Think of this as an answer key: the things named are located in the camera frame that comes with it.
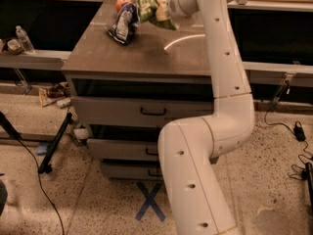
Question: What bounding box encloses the blue chip bag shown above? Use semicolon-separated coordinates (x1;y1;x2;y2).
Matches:
107;2;139;45

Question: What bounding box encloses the floor clutter pile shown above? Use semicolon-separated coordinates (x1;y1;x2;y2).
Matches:
38;82;69;107

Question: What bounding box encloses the black floor cable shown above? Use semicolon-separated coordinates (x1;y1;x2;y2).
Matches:
0;111;67;235

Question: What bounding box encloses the clear water bottle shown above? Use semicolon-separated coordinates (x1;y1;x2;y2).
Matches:
16;25;35;55

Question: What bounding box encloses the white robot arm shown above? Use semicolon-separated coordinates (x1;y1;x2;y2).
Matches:
157;0;254;235

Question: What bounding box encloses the grey drawer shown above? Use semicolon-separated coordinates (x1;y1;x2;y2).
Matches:
71;96;212;127
100;161;162;181
87;139;158;161

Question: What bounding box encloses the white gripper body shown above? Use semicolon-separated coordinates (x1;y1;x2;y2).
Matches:
166;0;199;19

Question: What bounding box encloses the black tripod leg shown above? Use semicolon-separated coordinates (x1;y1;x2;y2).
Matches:
37;113;72;174

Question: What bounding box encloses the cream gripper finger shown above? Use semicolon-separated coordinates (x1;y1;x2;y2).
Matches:
156;4;170;22

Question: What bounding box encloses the middle grey drawer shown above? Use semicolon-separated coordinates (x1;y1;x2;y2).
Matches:
87;139;158;161

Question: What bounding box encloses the grey drawer cabinet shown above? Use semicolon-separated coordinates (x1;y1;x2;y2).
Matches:
61;0;223;182

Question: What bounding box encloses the black power adapter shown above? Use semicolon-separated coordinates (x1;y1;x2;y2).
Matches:
293;121;306;141

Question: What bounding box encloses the small white pot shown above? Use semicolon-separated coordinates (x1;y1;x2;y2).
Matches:
73;124;89;140

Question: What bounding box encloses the blue tape cross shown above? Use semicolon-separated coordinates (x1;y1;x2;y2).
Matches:
135;182;165;222

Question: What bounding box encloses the bottom grey drawer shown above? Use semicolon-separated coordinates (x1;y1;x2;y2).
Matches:
100;161;162;181

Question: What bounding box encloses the top grey drawer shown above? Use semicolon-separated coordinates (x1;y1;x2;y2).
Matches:
71;96;212;127

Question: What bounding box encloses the green jalapeno chip bag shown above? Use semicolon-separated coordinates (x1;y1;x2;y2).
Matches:
134;0;178;30

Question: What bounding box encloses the tray with cup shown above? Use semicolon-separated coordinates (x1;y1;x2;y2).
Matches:
0;38;23;55

